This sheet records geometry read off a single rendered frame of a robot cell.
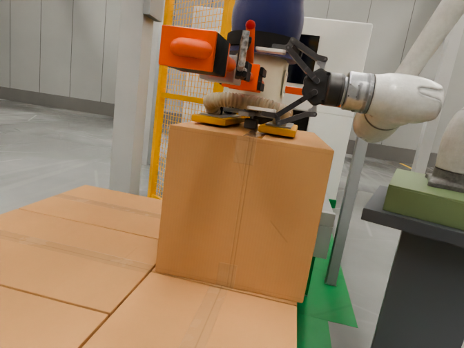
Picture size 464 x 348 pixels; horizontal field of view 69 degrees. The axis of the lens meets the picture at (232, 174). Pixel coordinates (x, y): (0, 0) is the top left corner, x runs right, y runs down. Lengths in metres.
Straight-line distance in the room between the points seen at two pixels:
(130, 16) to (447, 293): 2.20
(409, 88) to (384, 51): 9.95
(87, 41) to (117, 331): 11.75
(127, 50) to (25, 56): 11.20
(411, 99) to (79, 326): 0.82
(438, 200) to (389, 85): 0.48
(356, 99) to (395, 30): 10.13
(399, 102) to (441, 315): 0.81
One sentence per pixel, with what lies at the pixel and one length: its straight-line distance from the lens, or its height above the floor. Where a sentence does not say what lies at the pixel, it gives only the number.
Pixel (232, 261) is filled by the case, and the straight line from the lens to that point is 0.90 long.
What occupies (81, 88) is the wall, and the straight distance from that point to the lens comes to 12.32.
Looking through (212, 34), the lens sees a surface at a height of 1.10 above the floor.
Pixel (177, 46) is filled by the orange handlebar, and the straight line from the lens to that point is 0.45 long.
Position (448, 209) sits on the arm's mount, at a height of 0.80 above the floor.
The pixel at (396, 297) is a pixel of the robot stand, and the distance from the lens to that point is 1.38.
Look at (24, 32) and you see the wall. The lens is 13.61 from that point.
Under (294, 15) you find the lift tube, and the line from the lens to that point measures 1.04.
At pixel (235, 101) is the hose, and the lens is 0.90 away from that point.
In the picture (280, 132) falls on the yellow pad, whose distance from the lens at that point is 0.91.
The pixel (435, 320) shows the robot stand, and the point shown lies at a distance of 1.40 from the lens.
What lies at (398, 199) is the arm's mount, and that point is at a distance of 1.18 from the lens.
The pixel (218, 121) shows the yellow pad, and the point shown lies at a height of 0.96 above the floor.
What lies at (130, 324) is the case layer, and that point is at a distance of 0.79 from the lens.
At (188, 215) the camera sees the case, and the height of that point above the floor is 0.72.
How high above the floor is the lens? 1.02
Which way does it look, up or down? 12 degrees down
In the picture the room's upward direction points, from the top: 8 degrees clockwise
